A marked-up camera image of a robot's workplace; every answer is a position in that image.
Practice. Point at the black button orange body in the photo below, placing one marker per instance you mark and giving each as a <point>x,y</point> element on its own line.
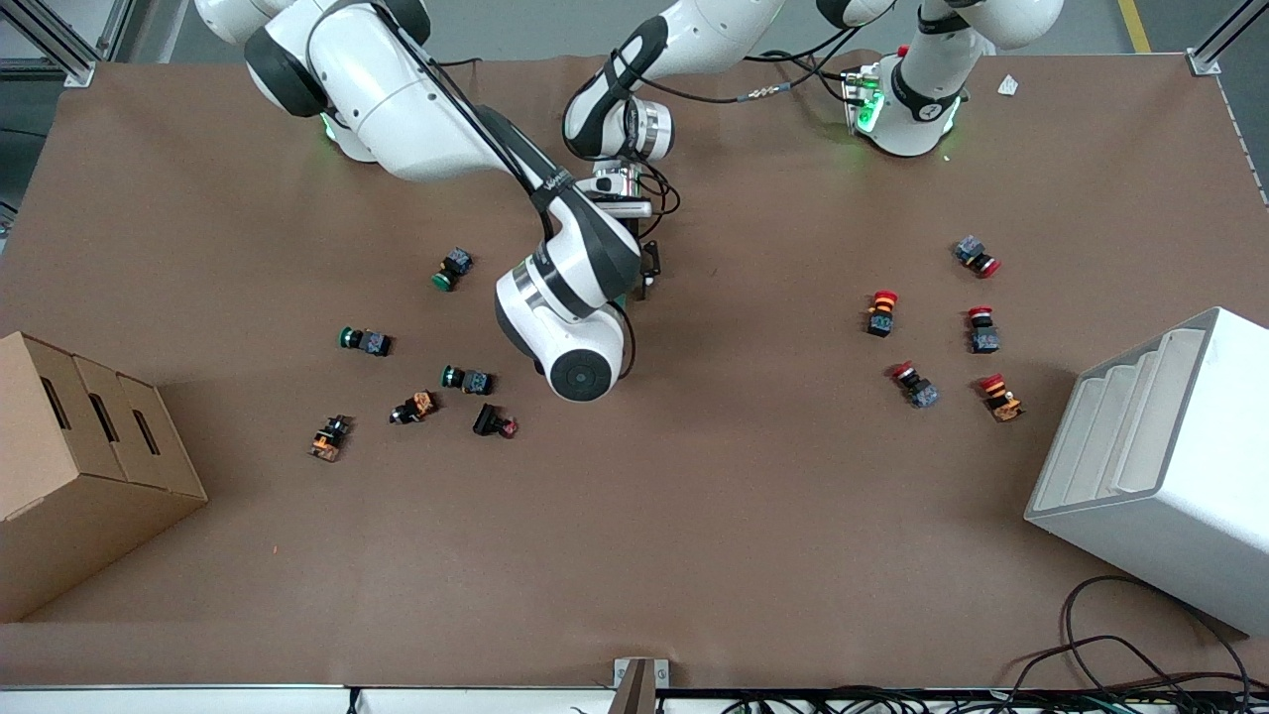
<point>414,407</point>
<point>330,437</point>

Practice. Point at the grey metal table bracket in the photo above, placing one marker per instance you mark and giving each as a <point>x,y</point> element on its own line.
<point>639,684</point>

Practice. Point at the brown cardboard box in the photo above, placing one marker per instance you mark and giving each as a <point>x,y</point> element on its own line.
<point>59,516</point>

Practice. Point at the black button maroon cap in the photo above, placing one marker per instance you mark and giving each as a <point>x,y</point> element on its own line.
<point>494,421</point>

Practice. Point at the brown table cover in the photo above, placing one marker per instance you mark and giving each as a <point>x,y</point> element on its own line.
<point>694,516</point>

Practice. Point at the red button orange body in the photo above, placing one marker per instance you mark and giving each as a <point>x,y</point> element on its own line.
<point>1001,397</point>

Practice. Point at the white slotted storage bin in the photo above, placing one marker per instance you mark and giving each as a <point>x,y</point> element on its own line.
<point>1190,476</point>

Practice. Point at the green button blue body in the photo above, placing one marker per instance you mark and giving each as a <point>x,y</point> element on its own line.
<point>453,268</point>
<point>365,341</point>
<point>466,379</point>

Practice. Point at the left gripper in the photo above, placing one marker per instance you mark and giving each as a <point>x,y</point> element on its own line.
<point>649,266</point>

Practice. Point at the aluminium frame profile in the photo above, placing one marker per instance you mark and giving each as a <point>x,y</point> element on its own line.
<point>1214,50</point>
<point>59,50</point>

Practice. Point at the red button orange striped neck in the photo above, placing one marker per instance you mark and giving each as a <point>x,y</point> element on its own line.
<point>881,312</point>

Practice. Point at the red button clear blue body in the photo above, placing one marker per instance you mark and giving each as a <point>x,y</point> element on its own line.
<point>914,385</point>

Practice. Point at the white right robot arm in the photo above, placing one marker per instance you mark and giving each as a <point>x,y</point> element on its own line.
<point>397,99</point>

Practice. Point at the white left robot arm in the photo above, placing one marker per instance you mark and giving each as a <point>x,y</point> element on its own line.
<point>694,30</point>

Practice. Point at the white paper scrap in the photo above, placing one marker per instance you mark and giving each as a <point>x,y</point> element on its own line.
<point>1008,84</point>

